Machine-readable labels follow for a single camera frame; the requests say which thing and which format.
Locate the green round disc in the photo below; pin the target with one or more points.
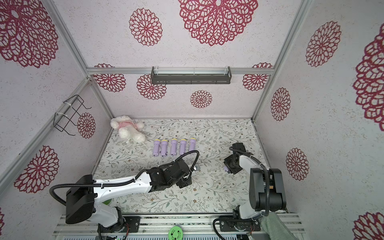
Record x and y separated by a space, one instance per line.
175 233

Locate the green cloth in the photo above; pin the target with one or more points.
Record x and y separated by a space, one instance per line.
275 228

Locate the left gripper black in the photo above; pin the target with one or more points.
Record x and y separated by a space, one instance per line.
185 182

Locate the black wire wall rack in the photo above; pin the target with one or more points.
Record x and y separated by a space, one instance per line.
61 120

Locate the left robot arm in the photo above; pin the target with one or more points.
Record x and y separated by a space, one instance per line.
85 199

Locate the purple flashlight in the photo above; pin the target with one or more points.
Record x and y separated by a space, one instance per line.
174 143
156 148
183 143
192 144
164 148
227 170

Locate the black wall shelf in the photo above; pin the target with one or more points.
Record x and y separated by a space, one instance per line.
190 76

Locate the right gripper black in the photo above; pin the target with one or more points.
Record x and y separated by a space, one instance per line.
230 165

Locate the white plush toy pink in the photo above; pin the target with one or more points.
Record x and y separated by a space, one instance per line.
128 129

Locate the green tape roll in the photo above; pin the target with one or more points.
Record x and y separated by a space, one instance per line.
108 202

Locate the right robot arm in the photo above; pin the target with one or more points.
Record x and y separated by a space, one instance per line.
266 192

